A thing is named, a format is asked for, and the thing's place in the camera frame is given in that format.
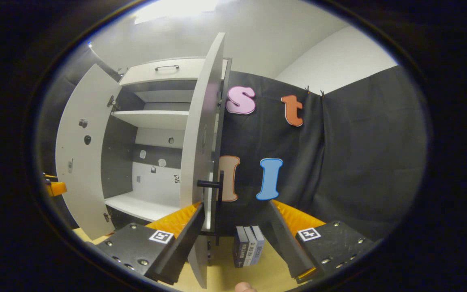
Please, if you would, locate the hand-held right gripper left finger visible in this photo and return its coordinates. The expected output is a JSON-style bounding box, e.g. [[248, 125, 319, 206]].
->
[[95, 202, 205, 285]]

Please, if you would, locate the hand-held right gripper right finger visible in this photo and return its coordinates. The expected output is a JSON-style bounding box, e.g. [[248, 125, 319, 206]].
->
[[268, 199, 377, 284]]

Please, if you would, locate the white cabinet door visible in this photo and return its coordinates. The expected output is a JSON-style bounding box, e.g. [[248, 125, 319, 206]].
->
[[55, 63, 122, 240], [179, 32, 227, 289]]

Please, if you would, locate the white cabinet shelf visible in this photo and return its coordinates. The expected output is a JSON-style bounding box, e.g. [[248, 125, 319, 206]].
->
[[111, 110, 189, 130]]

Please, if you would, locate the white cabinet top panel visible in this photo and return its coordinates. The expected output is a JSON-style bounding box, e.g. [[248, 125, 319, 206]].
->
[[119, 58, 229, 86]]

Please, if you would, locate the blue book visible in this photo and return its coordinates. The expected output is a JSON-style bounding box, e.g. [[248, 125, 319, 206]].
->
[[252, 225, 266, 261]]

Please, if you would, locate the grey book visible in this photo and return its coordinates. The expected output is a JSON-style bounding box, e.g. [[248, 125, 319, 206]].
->
[[244, 226, 258, 266]]

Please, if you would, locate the dark book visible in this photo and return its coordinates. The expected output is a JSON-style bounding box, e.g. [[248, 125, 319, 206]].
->
[[233, 226, 250, 268]]

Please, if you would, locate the black right door handle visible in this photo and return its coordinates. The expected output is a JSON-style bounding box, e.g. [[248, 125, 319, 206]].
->
[[197, 170, 225, 247]]

